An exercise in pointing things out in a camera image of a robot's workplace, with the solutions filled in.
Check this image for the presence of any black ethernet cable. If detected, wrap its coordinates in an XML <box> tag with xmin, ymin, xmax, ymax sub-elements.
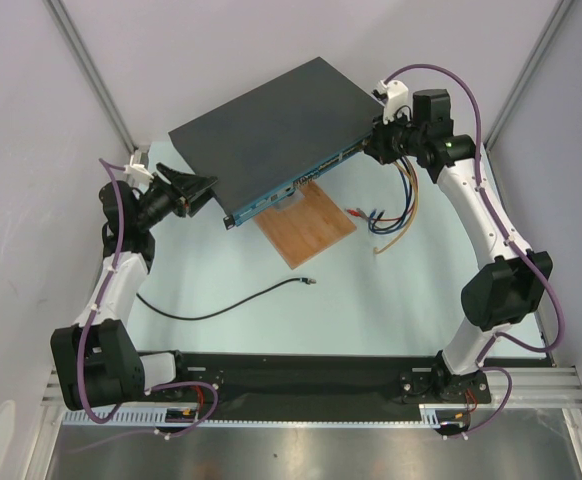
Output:
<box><xmin>135</xmin><ymin>276</ymin><xmax>318</xmax><ymax>320</ymax></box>

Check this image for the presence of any wooden board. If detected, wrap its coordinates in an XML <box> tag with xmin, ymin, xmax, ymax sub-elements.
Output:
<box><xmin>255</xmin><ymin>182</ymin><xmax>356</xmax><ymax>269</ymax></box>

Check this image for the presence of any aluminium rail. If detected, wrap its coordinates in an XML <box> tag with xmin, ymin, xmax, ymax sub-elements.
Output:
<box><xmin>40</xmin><ymin>364</ymin><xmax>582</xmax><ymax>426</ymax></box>

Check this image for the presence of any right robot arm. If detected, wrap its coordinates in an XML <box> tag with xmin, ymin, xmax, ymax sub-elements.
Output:
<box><xmin>365</xmin><ymin>80</ymin><xmax>553</xmax><ymax>403</ymax></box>

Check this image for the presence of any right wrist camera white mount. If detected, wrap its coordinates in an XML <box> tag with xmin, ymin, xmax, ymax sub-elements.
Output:
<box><xmin>372</xmin><ymin>80</ymin><xmax>409</xmax><ymax>125</ymax></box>

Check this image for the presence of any yellow ethernet cable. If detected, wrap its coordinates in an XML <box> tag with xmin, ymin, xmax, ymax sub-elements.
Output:
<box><xmin>372</xmin><ymin>157</ymin><xmax>421</xmax><ymax>258</ymax></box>

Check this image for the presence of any light blue table mat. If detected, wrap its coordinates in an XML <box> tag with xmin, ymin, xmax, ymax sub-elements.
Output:
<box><xmin>105</xmin><ymin>139</ymin><xmax>547</xmax><ymax>359</ymax></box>

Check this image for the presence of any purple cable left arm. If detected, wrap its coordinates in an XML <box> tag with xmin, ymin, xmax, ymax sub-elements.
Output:
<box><xmin>77</xmin><ymin>158</ymin><xmax>221</xmax><ymax>441</ymax></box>

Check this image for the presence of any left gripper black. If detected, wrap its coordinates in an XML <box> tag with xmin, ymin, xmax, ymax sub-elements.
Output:
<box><xmin>135</xmin><ymin>164</ymin><xmax>219</xmax><ymax>230</ymax></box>

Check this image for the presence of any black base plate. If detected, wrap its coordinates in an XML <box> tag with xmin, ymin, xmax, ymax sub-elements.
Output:
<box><xmin>113</xmin><ymin>351</ymin><xmax>492</xmax><ymax>422</ymax></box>

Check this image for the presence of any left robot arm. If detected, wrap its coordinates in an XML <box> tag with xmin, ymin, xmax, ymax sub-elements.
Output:
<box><xmin>50</xmin><ymin>162</ymin><xmax>217</xmax><ymax>424</ymax></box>

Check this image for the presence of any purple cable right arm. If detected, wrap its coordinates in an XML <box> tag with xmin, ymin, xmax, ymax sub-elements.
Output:
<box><xmin>383</xmin><ymin>63</ymin><xmax>567</xmax><ymax>442</ymax></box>

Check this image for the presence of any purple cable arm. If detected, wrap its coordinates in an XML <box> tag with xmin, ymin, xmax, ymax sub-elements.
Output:
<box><xmin>383</xmin><ymin>63</ymin><xmax>567</xmax><ymax>442</ymax></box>
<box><xmin>77</xmin><ymin>158</ymin><xmax>221</xmax><ymax>441</ymax></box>

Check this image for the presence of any black network switch blue front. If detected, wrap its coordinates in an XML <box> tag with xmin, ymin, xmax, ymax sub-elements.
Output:
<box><xmin>169</xmin><ymin>57</ymin><xmax>383</xmax><ymax>229</ymax></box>

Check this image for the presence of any blue ethernet cable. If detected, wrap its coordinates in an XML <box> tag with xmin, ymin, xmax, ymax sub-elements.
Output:
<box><xmin>369</xmin><ymin>159</ymin><xmax>419</xmax><ymax>235</ymax></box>

